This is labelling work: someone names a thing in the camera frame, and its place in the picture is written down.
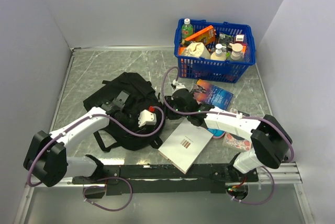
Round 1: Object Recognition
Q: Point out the pink cartoon pencil case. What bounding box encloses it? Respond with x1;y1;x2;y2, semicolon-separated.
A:
207;129;225;139

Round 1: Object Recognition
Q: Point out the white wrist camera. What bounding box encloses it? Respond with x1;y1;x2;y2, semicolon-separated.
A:
171;80;186;93
138;109;157;128

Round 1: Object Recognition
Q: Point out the white pump lotion bottle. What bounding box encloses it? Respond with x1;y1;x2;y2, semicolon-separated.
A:
210;43;227;61

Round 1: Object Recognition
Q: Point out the blue sunset cover book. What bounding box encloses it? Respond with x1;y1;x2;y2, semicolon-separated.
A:
190;80;233;110

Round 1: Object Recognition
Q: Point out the dark green packet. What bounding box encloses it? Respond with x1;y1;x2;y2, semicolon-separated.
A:
216;32;234;52

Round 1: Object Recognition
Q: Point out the white square notebook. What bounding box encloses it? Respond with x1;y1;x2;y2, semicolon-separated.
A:
158;119;213;174

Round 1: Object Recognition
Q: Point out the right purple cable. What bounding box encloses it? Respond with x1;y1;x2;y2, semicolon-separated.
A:
160;66;295;205

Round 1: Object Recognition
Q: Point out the black student backpack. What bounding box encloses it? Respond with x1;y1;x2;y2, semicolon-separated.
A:
83;72;165;152

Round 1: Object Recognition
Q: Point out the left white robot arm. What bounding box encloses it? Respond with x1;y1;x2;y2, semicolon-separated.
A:
23;91;142;187

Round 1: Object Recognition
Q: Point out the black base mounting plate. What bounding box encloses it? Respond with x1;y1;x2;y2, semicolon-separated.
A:
72;163;259;196

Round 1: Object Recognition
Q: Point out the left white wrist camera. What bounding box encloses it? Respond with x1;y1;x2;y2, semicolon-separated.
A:
138;109;157;128

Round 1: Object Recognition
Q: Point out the small white red box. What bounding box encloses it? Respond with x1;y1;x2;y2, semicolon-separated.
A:
234;34;245;43

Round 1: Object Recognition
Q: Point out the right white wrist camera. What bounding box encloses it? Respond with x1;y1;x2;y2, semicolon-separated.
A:
171;80;186;93

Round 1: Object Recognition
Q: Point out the blue plastic shopping basket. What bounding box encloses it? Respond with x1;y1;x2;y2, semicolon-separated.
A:
174;18;256;83

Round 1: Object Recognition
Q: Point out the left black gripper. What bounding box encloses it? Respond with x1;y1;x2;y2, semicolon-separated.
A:
118;110;146;138

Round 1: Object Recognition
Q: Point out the orange snack box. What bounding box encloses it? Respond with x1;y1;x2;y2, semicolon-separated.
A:
184;25;216;45

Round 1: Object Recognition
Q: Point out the green drink bottle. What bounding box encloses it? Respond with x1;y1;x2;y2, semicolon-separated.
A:
181;18;194;39

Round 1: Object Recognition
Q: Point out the aluminium rail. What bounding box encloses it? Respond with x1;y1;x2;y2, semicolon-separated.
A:
25;162;303;188

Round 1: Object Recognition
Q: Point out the beige crumpled paper bag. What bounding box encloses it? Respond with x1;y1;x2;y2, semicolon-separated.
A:
180;42;210;59

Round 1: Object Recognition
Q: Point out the floral cover book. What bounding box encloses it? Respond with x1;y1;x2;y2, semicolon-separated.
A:
222;132;252;152

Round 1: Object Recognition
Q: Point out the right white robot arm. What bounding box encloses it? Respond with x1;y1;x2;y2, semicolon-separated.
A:
163;88;294;181

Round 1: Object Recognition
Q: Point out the beige cap pump bottle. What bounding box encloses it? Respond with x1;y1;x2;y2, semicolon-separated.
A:
227;43;243;62

